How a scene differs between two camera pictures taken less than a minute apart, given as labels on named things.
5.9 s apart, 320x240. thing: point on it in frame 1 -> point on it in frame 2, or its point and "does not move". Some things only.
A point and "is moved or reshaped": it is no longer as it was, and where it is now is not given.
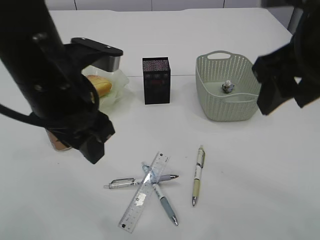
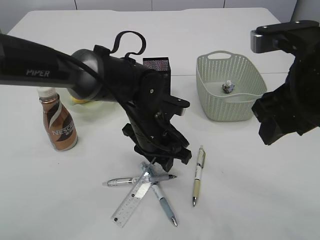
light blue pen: x=164 y=200 does not move
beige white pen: x=198 y=174 does not move
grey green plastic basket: x=212 y=69 does not move
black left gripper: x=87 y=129 -> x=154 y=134
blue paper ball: x=227 y=87 does not move
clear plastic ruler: x=143 y=193 is moved or reshaped
